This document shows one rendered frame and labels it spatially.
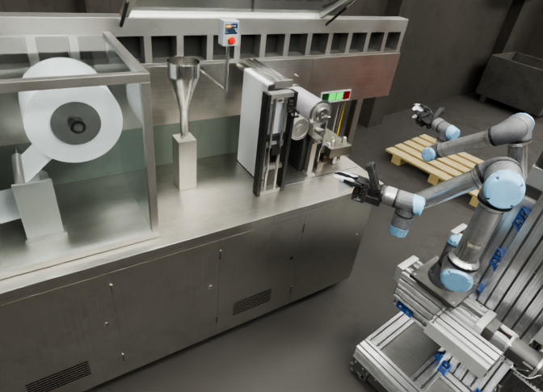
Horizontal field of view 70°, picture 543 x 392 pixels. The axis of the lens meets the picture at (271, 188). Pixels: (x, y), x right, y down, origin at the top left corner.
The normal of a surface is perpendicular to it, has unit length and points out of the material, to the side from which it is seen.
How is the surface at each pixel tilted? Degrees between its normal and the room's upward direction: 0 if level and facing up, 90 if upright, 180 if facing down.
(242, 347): 0
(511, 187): 83
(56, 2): 90
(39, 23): 90
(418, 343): 0
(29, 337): 90
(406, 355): 0
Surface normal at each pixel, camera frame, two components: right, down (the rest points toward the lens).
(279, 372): 0.11, -0.83
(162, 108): 0.51, 0.52
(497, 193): -0.41, 0.35
